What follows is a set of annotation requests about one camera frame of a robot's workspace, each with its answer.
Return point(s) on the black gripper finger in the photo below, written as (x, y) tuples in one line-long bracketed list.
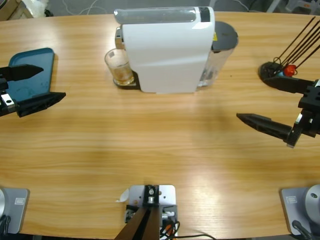
[(40, 102), (23, 71), (287, 83), (267, 125)]

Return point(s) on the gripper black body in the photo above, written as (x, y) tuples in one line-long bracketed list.
[(311, 107), (6, 100)]

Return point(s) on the clear drinking glass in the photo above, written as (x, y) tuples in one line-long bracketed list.
[(120, 72)]

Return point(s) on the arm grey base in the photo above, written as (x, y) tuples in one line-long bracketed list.
[(292, 202), (15, 202)]

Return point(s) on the blue coffee capsule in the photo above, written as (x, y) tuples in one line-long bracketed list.
[(281, 74)]

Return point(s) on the red coffee capsule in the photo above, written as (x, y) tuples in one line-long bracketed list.
[(290, 70)]

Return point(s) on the white capsule coffee machine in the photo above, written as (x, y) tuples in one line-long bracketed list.
[(165, 57)]

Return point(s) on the teal plastic tray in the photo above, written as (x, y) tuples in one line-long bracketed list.
[(32, 57)]

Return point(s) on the black capsule holder with rods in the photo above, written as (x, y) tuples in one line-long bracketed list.
[(268, 70)]

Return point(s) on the brown cardboard box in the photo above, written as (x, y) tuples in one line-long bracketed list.
[(12, 12)]

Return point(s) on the white plastic bag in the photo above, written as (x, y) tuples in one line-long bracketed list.
[(35, 6)]

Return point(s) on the clear water tank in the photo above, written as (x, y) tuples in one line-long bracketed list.
[(220, 62)]

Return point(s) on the white plastic stool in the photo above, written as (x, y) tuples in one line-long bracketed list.
[(297, 6)]

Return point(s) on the white paper tab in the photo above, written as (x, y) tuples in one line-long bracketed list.
[(123, 196)]

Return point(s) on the white mount block dark post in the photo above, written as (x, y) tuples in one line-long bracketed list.
[(166, 193)]

